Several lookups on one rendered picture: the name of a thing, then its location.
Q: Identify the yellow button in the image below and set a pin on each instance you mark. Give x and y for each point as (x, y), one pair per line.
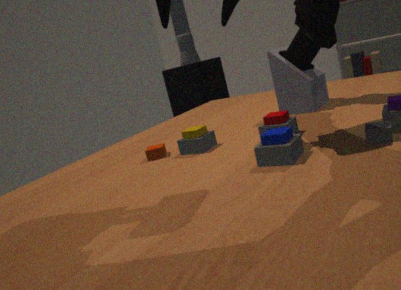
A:
(196, 140)

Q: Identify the purple button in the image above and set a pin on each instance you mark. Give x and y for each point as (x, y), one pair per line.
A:
(392, 111)

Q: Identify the red button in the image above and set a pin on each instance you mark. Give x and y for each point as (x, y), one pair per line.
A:
(278, 120)

